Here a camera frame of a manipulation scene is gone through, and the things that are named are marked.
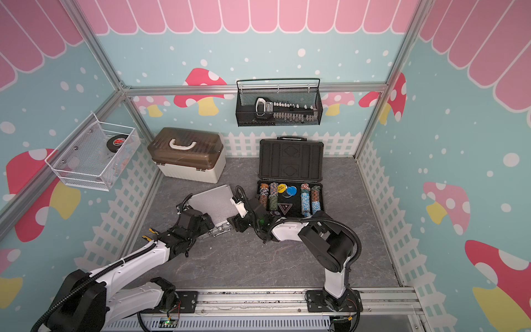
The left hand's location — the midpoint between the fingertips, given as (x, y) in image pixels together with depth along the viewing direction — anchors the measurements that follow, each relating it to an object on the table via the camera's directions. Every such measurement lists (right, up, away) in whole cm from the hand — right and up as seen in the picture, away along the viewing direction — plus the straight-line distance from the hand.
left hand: (203, 225), depth 88 cm
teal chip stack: (+45, +12, +9) cm, 48 cm away
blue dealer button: (+40, +14, +14) cm, 44 cm away
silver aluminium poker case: (+5, +8, +7) cm, 12 cm away
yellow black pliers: (-25, -6, +1) cm, 25 cm away
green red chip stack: (+51, +10, +8) cm, 52 cm away
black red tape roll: (-31, +34, -10) cm, 47 cm away
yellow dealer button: (+35, +15, +14) cm, 40 cm away
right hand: (+13, +4, 0) cm, 13 cm away
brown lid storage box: (-5, +31, +5) cm, 32 cm away
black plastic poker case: (+39, +23, +17) cm, 49 cm away
